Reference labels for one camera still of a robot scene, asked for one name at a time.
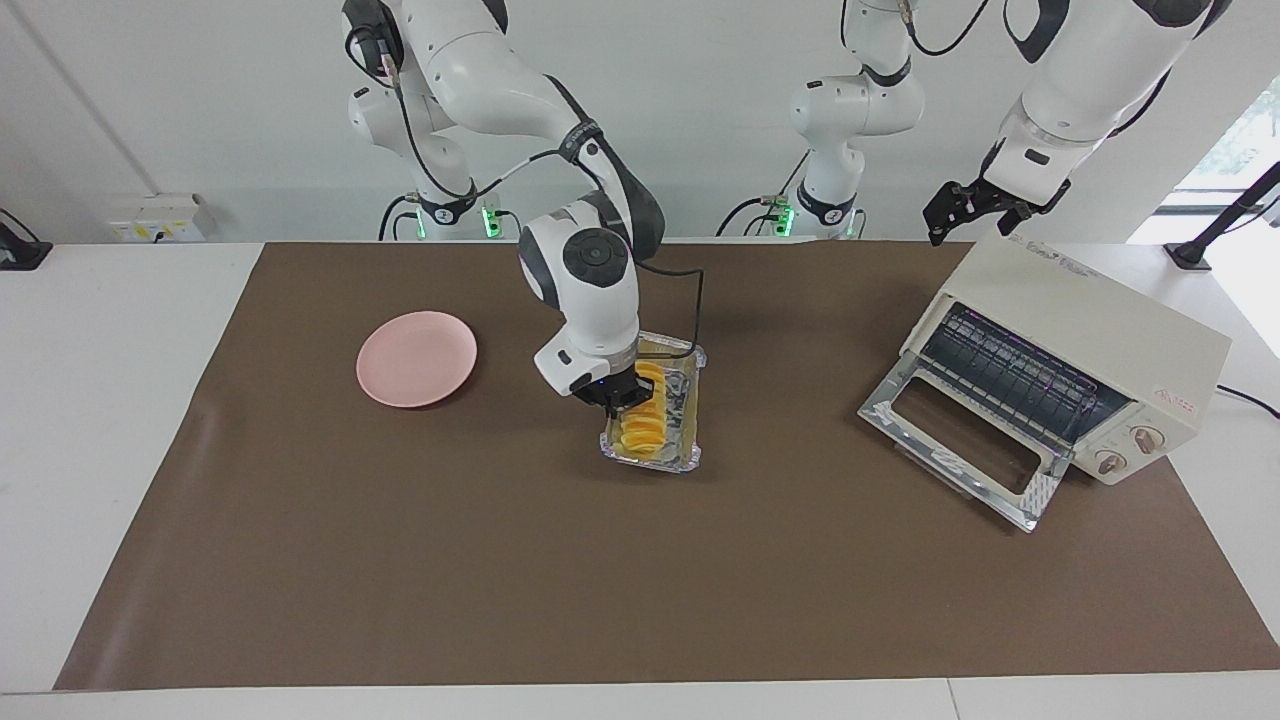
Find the cream toaster oven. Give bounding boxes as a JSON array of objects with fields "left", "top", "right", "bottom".
[{"left": 858, "top": 222, "right": 1233, "bottom": 533}]

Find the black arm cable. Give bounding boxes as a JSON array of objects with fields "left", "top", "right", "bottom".
[
  {"left": 905, "top": 0, "right": 1001, "bottom": 58},
  {"left": 345, "top": 25, "right": 707, "bottom": 351}
]

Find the pink round plate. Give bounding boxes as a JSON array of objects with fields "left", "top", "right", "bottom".
[{"left": 356, "top": 311, "right": 478, "bottom": 409}]

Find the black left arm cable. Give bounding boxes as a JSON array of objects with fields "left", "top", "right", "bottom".
[{"left": 905, "top": 0, "right": 1001, "bottom": 58}]

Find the black oven power cable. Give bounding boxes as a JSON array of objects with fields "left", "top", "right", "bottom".
[{"left": 1215, "top": 384, "right": 1280, "bottom": 419}]

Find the glass oven door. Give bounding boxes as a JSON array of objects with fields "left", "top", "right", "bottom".
[{"left": 858, "top": 355, "right": 1073, "bottom": 533}]

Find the low black clamp stand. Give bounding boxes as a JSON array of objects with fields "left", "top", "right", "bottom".
[{"left": 0, "top": 208, "right": 53, "bottom": 271}]

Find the brown table mat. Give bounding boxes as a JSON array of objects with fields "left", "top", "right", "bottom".
[{"left": 53, "top": 240, "right": 1280, "bottom": 691}]

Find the black base cable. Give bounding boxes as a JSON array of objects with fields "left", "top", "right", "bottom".
[
  {"left": 378, "top": 193, "right": 421, "bottom": 241},
  {"left": 716, "top": 150, "right": 813, "bottom": 238}
]

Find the aluminium foil tray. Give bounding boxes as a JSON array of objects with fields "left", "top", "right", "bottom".
[{"left": 600, "top": 332, "right": 707, "bottom": 474}]

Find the black clamp stand with pole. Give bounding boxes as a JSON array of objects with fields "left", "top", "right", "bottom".
[{"left": 1165, "top": 160, "right": 1280, "bottom": 271}]

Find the white wall power socket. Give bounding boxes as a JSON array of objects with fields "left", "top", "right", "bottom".
[{"left": 108, "top": 193, "right": 216, "bottom": 244}]

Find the sliced yellow bread loaf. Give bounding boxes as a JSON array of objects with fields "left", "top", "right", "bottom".
[{"left": 618, "top": 362, "right": 669, "bottom": 461}]

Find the black right base cable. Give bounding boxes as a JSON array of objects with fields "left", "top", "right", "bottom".
[{"left": 378, "top": 193, "right": 421, "bottom": 241}]

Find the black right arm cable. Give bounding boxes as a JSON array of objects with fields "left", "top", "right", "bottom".
[{"left": 345, "top": 25, "right": 707, "bottom": 351}]

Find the black left base cable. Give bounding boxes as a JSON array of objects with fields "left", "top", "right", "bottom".
[{"left": 716, "top": 150, "right": 813, "bottom": 238}]

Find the metal oven wire rack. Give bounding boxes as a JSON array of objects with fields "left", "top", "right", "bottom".
[{"left": 918, "top": 303, "right": 1136, "bottom": 451}]

